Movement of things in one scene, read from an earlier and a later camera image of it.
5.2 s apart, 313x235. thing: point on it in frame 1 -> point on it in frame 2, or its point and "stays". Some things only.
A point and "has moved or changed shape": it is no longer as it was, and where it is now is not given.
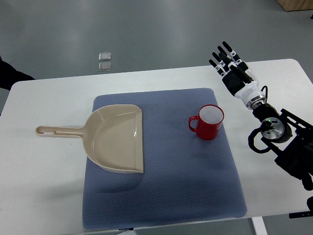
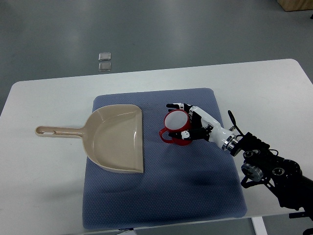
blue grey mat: [190, 172] stays
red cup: [210, 120] has moved or changed shape
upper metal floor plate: [104, 56] stays
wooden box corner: [295, 5] stays
